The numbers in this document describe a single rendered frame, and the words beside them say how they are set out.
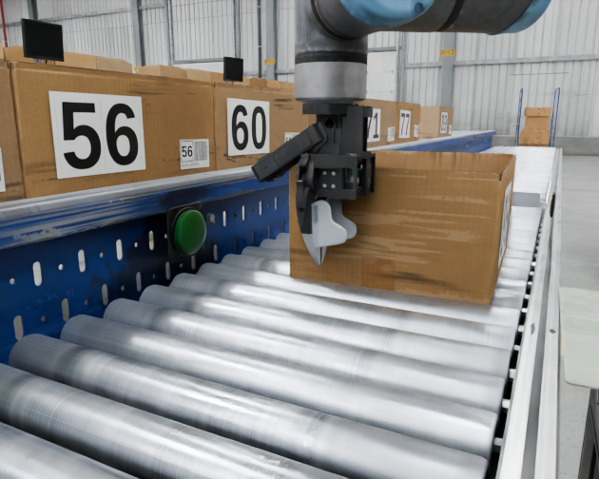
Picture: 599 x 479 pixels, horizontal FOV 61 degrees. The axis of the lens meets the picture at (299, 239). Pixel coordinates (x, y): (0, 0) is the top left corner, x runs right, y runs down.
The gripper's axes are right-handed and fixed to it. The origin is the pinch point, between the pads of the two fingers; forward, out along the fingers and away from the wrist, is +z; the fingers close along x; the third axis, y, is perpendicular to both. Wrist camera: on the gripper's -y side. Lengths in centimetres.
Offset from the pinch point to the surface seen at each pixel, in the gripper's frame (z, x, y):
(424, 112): -22, 215, -37
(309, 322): 5.6, -9.7, 4.0
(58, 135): -16.1, -15.9, -28.7
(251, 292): 5.7, -3.4, -8.2
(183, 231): -1.5, -1.5, -21.2
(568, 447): 80, 99, 40
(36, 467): 5.5, -41.9, -1.6
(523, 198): 3, 93, 21
